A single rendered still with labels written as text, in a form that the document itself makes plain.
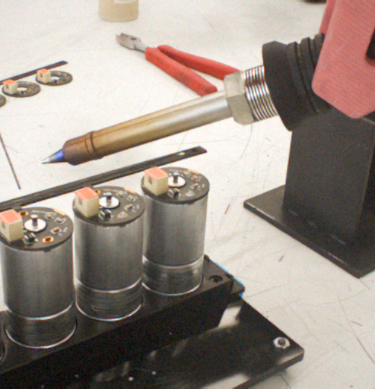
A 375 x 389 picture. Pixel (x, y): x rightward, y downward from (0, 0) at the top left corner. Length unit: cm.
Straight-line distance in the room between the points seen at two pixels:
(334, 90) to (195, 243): 11
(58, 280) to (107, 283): 2
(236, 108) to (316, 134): 15
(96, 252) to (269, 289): 10
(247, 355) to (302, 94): 12
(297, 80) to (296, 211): 19
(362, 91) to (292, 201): 19
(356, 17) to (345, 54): 1
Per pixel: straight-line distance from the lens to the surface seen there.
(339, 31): 19
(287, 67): 20
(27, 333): 27
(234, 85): 21
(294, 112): 21
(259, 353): 29
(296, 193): 38
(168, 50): 57
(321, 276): 35
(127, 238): 27
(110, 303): 28
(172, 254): 29
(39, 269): 25
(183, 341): 29
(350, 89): 20
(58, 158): 23
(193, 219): 28
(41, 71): 53
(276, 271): 35
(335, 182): 36
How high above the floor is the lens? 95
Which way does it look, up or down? 31 degrees down
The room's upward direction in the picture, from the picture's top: 4 degrees clockwise
